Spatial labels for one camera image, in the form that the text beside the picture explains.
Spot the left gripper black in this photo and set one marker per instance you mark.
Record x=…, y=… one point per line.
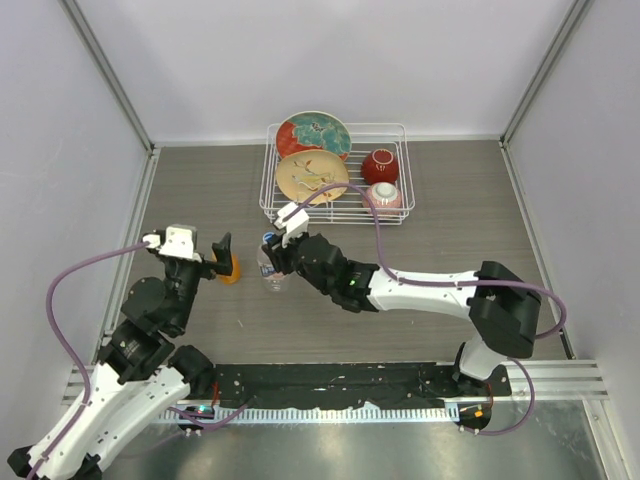
x=224, y=261

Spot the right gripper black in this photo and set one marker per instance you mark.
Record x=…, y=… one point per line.
x=279, y=255

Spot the clear plastic water bottle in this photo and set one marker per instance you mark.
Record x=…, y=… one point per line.
x=275, y=282

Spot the white bottle cap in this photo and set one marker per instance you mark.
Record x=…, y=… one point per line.
x=269, y=238

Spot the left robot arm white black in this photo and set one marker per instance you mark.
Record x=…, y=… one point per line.
x=139, y=373

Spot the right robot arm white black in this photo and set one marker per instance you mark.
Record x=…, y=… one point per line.
x=492, y=298

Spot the beige bird plate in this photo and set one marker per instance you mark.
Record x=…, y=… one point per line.
x=301, y=174

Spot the pink patterned bowl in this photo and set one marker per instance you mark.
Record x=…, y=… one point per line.
x=385, y=197

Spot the red teal floral plate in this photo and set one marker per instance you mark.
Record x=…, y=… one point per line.
x=313, y=130

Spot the red bowl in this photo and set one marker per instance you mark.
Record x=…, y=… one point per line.
x=380, y=165

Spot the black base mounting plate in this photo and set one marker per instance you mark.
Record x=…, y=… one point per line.
x=340, y=386

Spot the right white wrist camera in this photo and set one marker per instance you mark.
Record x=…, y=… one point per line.
x=291, y=221

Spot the white wire dish rack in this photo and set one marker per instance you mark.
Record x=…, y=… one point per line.
x=348, y=208

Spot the white slotted cable duct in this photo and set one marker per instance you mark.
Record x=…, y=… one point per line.
x=368, y=413

